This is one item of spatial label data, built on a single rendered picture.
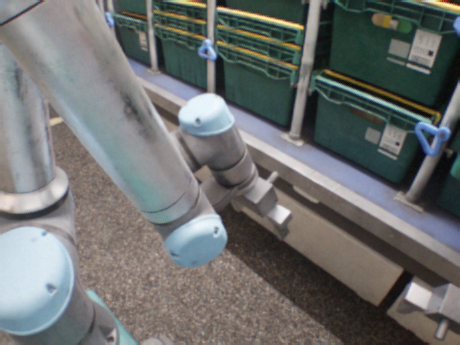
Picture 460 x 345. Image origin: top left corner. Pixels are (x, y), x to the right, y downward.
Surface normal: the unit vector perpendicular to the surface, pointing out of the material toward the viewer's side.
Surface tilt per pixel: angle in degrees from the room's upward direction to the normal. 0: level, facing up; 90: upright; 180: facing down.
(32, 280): 7
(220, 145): 90
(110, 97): 84
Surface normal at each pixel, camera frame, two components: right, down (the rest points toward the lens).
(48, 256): 0.09, -0.70
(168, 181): 0.74, 0.31
